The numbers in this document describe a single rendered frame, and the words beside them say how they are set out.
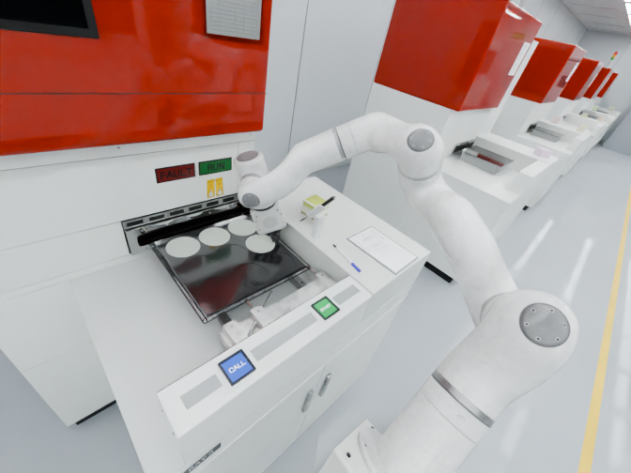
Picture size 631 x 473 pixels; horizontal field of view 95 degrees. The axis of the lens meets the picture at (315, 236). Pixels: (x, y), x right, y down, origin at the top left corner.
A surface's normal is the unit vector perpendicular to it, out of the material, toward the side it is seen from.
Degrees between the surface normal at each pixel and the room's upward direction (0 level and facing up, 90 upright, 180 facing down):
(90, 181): 90
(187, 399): 0
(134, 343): 0
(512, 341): 81
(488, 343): 85
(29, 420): 0
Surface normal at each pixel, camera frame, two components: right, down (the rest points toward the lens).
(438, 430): -0.42, -0.37
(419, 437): -0.56, -0.49
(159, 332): 0.18, -0.78
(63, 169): 0.67, 0.54
